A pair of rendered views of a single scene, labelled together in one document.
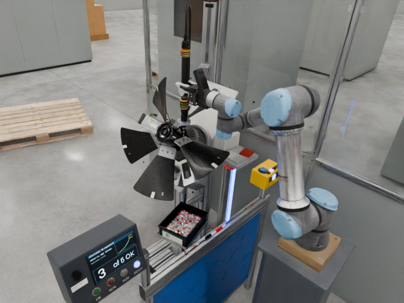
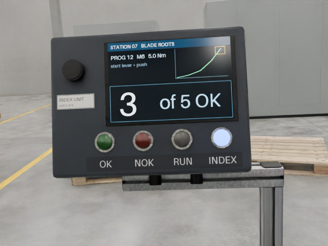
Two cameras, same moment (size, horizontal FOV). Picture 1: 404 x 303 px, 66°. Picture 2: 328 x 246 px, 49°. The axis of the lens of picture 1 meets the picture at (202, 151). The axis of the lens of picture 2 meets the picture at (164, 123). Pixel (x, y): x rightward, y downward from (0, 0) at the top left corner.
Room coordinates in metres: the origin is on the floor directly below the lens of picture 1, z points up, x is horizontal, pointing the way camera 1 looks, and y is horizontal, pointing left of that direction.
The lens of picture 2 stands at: (0.36, -0.10, 1.22)
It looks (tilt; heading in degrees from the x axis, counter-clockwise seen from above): 11 degrees down; 51
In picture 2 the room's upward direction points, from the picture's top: 3 degrees counter-clockwise
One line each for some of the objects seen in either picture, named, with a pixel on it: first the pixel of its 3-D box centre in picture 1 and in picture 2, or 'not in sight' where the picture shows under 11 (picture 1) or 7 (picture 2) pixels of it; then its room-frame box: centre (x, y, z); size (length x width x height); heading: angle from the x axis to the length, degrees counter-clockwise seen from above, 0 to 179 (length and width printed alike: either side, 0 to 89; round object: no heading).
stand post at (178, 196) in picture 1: (180, 219); not in sight; (1.60, 0.13, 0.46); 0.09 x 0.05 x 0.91; 47
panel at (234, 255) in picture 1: (210, 283); not in sight; (1.11, -0.09, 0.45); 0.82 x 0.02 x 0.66; 137
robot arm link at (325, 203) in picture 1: (318, 207); not in sight; (0.93, -0.46, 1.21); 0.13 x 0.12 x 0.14; 124
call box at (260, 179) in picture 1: (266, 175); not in sight; (1.40, -0.36, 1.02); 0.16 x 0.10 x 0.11; 137
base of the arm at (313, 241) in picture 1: (312, 228); not in sight; (0.93, -0.47, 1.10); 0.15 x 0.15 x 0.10
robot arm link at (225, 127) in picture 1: (227, 125); not in sight; (1.26, -0.11, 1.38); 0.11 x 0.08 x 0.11; 124
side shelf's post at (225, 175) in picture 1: (223, 198); not in sight; (1.91, -0.19, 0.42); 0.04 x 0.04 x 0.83; 47
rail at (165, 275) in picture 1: (215, 237); not in sight; (1.11, -0.09, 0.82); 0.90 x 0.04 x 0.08; 137
